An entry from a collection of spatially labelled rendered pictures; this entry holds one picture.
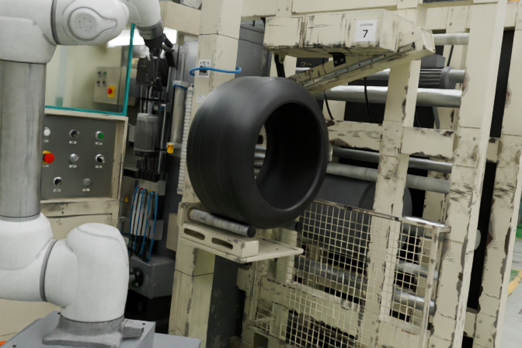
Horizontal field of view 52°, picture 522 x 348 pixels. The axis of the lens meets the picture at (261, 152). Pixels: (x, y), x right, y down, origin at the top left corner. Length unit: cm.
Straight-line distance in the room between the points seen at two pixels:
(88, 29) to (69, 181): 121
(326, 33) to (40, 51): 126
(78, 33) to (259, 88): 89
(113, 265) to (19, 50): 54
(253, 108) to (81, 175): 85
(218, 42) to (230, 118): 49
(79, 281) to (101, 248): 9
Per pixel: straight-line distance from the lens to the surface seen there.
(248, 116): 190
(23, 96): 134
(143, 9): 183
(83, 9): 125
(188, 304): 242
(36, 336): 148
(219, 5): 233
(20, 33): 131
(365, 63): 228
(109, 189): 247
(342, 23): 222
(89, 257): 135
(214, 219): 213
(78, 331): 141
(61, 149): 233
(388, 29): 215
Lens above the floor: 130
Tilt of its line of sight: 3 degrees down
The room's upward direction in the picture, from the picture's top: 6 degrees clockwise
